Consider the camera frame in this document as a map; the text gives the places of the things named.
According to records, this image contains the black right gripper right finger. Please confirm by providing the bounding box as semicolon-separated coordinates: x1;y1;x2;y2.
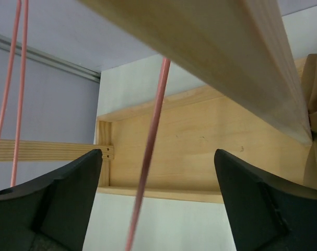
214;149;317;250

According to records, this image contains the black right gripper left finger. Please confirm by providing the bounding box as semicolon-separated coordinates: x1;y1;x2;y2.
0;149;102;250

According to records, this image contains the pink hanger two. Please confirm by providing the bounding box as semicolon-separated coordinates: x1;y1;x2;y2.
0;0;22;181

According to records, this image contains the brown garment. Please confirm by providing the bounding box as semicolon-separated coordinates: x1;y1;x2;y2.
301;54;317;189

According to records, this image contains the pink hanger four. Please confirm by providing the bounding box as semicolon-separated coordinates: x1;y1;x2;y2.
125;57;171;251

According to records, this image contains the wooden clothes rack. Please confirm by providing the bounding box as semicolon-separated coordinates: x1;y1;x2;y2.
0;0;314;204

